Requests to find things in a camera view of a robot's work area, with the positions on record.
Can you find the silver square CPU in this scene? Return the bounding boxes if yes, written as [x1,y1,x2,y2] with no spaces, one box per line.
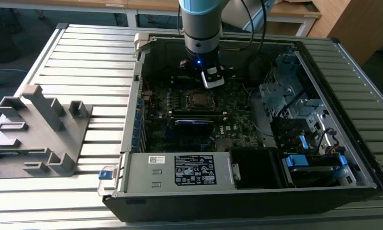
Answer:
[192,92,211,106]

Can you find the metal socket cover frame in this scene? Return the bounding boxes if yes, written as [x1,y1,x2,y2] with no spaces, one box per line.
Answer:
[186,90,222,111]

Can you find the CPU socket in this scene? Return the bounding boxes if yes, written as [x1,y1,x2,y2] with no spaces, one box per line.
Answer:
[184,90,223,112]

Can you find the black RAM slot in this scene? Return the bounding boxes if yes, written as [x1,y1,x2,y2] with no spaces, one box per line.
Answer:
[170,116,227,121]
[171,114,227,118]
[171,111,226,116]
[171,109,226,113]

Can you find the beige case latch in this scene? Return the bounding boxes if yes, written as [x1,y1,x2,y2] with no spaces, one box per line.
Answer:
[133,33,158,59]

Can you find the metal drive cage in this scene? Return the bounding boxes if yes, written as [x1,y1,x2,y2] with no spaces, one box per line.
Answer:
[258,46,351,156]

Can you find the green motherboard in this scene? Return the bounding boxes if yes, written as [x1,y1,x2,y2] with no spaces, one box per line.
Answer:
[139,76,276,154]

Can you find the black graphics card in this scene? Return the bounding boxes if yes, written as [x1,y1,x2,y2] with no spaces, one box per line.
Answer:
[174,119,215,138]

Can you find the square chipset heatsink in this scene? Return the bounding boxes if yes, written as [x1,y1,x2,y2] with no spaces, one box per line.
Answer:
[215,138,234,151]

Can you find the blue card retainer clips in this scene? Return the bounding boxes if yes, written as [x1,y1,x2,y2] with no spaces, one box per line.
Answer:
[130,99,146,152]

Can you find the black drive connectors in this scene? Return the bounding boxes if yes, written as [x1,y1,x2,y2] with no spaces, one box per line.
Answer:
[270,117,310,150]

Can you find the blue carrier tab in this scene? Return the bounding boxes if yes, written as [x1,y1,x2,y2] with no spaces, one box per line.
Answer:
[296,134,308,149]

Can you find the wooden cabinet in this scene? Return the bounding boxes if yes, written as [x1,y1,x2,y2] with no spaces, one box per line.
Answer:
[307,0,383,67]

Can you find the black disk blue carrier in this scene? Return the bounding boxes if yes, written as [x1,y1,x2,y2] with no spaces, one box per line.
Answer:
[283,154,351,189]

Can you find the silver power supply unit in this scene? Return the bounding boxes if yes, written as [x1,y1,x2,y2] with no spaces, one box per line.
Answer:
[114,151,239,195]

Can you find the grey parts rack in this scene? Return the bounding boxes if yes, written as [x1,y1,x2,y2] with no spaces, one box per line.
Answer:
[0,84,94,179]

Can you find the black PC case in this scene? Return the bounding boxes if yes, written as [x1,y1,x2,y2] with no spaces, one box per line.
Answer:
[95,32,383,223]

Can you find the black office chair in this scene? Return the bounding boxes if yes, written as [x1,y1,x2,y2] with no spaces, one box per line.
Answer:
[0,8,23,64]

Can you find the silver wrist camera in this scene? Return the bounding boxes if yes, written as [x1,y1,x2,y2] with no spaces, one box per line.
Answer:
[199,66,226,90]

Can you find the thick black drive cable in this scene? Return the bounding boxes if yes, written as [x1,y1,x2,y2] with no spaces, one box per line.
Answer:
[275,87,306,120]

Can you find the black wire loop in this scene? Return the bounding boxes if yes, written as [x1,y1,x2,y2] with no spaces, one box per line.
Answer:
[316,127,336,151]

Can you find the blue floor cable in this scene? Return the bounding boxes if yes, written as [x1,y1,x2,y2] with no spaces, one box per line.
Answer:
[0,68,30,75]

